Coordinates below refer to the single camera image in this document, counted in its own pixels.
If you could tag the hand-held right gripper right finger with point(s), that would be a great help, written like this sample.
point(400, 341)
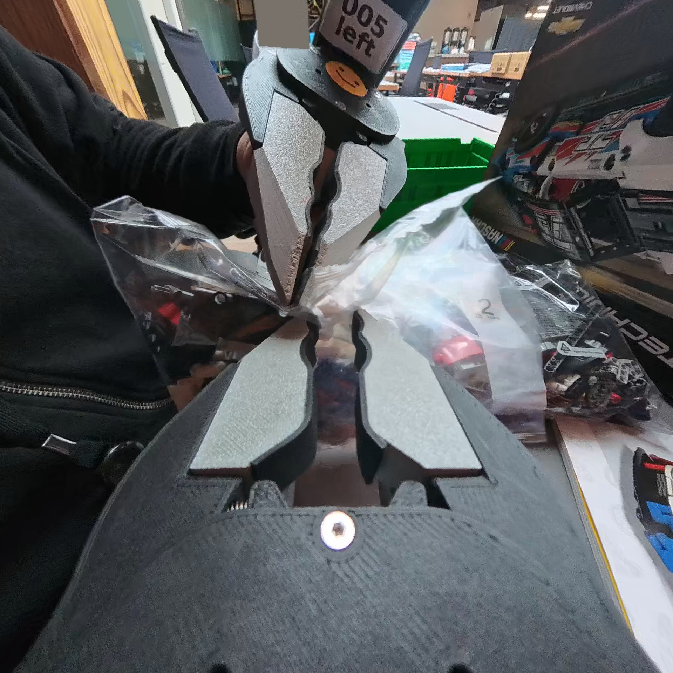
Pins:
point(415, 415)

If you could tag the white table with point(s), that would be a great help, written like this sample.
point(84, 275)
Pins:
point(447, 118)

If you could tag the lego instruction booklet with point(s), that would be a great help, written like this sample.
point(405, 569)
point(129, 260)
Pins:
point(604, 499)

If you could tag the green plastic bin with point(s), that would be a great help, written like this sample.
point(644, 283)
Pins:
point(436, 168)

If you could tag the wooden door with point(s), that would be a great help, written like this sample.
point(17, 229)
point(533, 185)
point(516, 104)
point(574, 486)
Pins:
point(79, 42)

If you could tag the dark office chair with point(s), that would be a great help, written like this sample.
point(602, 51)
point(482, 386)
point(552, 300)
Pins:
point(418, 68)
point(194, 68)

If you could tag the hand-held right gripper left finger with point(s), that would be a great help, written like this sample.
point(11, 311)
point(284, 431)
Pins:
point(257, 410)

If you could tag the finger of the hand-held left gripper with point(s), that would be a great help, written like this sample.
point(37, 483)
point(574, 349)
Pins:
point(360, 194)
point(289, 157)

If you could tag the cardboard box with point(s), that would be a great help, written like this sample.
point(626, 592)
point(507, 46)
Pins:
point(520, 62)
point(499, 63)

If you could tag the black lego set box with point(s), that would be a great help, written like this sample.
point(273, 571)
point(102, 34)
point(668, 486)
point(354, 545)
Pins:
point(578, 157)

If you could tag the person in black jacket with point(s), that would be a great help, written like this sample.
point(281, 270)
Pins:
point(63, 326)

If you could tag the clear bag of black pieces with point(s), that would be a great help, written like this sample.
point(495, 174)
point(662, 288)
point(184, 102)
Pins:
point(589, 378)

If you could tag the person's left forearm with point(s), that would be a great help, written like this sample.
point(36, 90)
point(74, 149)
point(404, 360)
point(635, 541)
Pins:
point(173, 163)

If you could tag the clear plastic lego bag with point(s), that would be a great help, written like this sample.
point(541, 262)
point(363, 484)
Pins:
point(420, 263)

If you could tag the person's left hand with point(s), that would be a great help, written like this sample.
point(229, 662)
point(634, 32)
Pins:
point(244, 157)

